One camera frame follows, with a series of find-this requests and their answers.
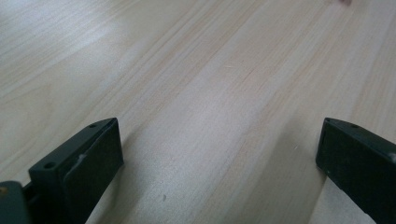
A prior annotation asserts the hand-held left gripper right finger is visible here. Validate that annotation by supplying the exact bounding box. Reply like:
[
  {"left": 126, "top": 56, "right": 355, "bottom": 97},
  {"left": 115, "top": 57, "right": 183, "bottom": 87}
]
[{"left": 315, "top": 117, "right": 396, "bottom": 224}]

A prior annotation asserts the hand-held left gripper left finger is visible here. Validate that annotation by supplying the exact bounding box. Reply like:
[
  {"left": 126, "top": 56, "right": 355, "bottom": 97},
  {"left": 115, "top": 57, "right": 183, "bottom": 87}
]
[{"left": 22, "top": 117, "right": 125, "bottom": 224}]

